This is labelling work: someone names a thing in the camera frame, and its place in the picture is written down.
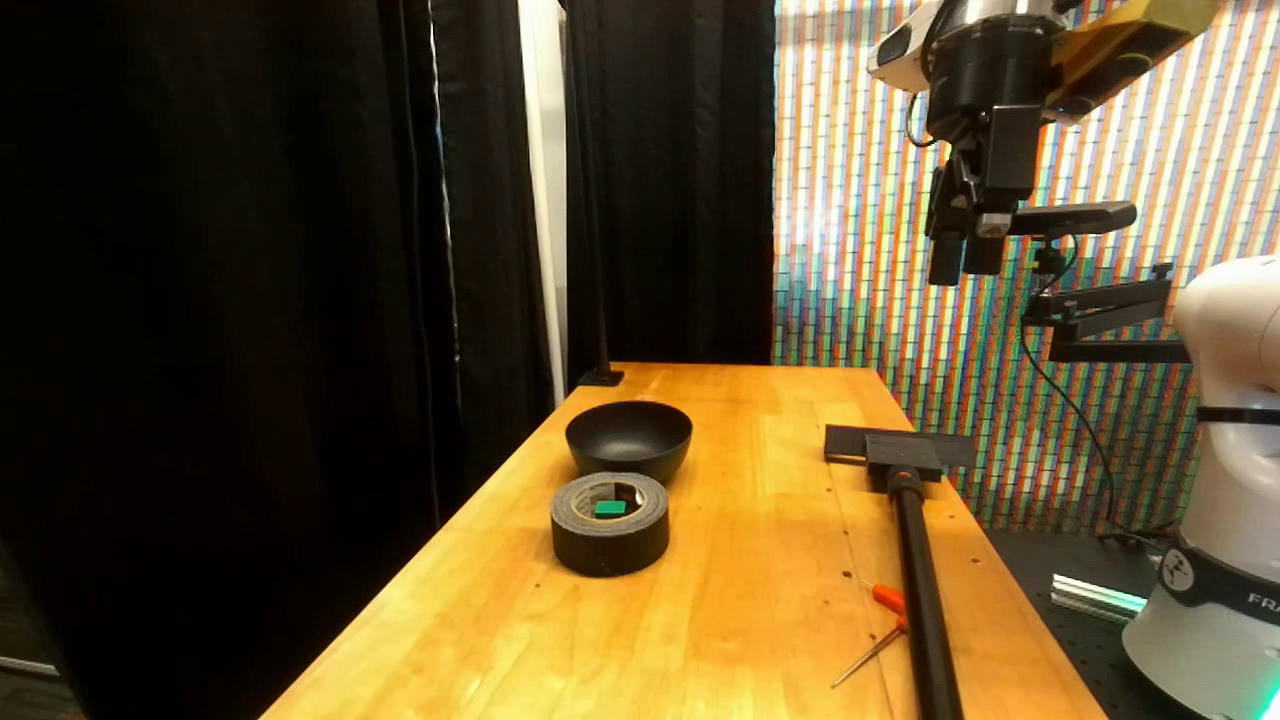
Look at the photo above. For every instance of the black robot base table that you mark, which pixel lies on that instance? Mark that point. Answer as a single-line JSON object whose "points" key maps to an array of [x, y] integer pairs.
{"points": [[1064, 640]]}

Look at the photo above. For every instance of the black stereo camera bar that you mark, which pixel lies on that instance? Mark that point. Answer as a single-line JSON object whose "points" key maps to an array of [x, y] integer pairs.
{"points": [[1081, 217]]}

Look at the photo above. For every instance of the yellow wrist camera mount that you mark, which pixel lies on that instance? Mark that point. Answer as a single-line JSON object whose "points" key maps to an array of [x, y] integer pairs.
{"points": [[1135, 44]]}

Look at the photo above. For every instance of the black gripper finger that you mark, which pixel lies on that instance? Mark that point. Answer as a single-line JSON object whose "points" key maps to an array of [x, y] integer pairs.
{"points": [[989, 242], [946, 242]]}

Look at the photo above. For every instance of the striped patterned backdrop screen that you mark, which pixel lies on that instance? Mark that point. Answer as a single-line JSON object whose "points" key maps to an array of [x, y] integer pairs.
{"points": [[852, 201]]}

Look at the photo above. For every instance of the black curtain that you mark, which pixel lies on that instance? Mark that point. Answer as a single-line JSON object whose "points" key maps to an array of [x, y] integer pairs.
{"points": [[201, 332], [667, 174], [493, 265]]}

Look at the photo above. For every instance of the black tape roll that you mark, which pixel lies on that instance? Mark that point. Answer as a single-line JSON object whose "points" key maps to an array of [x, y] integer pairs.
{"points": [[584, 543]]}

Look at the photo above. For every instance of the black bowl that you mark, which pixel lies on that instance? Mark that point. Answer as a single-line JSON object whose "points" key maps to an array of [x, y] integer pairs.
{"points": [[627, 433]]}

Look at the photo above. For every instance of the small green block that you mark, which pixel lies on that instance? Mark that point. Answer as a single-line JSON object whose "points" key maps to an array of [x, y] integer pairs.
{"points": [[611, 507]]}

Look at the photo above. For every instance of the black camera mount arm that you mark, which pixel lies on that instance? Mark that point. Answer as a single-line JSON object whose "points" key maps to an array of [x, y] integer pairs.
{"points": [[1106, 305]]}

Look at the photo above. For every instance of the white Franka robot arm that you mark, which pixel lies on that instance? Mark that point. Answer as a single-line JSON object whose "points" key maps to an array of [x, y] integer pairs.
{"points": [[1234, 534]]}

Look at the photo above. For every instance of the silver aluminium rail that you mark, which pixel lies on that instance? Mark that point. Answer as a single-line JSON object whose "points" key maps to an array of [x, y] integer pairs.
{"points": [[1100, 594]]}

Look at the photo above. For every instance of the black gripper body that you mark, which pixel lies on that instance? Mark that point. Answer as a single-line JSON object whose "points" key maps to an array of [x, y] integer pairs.
{"points": [[999, 74]]}

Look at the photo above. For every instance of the black pole stand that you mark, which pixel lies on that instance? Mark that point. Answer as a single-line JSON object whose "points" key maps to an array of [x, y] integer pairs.
{"points": [[601, 378]]}

